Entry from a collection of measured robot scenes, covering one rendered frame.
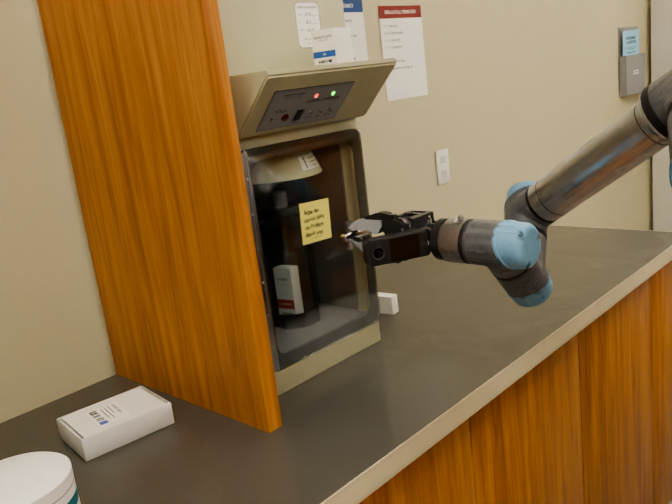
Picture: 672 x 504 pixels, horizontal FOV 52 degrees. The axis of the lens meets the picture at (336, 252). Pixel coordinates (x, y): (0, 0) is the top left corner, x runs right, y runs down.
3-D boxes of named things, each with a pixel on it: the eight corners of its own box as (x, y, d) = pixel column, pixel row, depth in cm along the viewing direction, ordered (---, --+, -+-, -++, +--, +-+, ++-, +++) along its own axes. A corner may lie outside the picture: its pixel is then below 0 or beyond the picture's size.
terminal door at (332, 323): (269, 374, 124) (235, 151, 115) (378, 319, 145) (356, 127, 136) (272, 375, 124) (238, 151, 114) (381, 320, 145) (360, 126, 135)
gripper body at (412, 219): (411, 248, 130) (465, 253, 122) (382, 260, 125) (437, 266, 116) (407, 208, 129) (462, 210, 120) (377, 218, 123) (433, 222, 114)
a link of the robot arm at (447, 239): (459, 269, 113) (455, 220, 111) (435, 266, 116) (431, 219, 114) (483, 257, 118) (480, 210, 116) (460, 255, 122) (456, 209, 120)
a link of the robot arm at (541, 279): (557, 253, 123) (535, 218, 116) (555, 309, 117) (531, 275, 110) (514, 260, 127) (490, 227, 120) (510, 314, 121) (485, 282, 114)
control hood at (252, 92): (227, 140, 114) (217, 77, 111) (356, 116, 136) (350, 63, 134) (274, 137, 106) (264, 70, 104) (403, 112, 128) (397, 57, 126)
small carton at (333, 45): (314, 67, 122) (310, 31, 121) (331, 65, 126) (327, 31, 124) (337, 63, 119) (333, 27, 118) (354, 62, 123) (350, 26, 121)
